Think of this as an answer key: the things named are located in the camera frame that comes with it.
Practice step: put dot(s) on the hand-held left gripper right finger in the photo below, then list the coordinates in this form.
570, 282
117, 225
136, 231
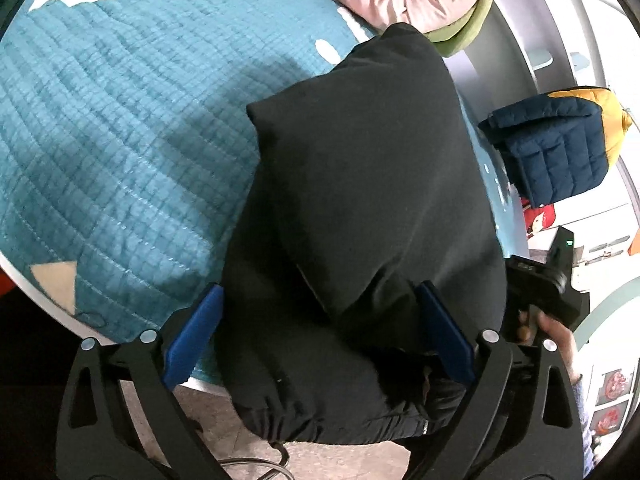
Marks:
447, 332

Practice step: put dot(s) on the red wall picture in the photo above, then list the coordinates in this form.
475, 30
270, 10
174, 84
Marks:
607, 420
612, 385

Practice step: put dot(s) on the person's right hand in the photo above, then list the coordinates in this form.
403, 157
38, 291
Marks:
557, 345

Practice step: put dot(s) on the green quilt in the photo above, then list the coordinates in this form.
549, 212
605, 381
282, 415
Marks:
465, 25

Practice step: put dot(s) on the black zip jacket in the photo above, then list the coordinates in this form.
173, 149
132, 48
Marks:
360, 220

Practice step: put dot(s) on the teal quilted bedspread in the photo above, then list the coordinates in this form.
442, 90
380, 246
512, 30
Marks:
125, 125

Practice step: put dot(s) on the red cat-print bag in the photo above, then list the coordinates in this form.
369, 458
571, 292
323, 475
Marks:
540, 217

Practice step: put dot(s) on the person's right forearm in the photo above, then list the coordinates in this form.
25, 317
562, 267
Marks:
582, 420

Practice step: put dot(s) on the yellow and navy puffer jacket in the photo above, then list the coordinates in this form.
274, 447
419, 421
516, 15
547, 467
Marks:
555, 145

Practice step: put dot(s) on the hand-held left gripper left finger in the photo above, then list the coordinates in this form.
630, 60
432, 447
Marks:
192, 332

